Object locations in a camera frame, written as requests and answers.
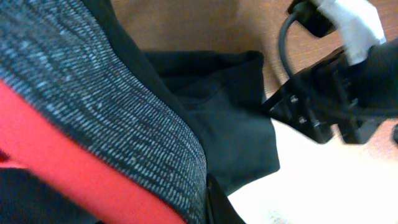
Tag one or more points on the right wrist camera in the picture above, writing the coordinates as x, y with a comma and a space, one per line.
357, 21

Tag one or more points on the black leggings red waistband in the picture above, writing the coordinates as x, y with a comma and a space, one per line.
94, 130

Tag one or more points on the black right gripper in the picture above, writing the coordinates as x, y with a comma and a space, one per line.
358, 98

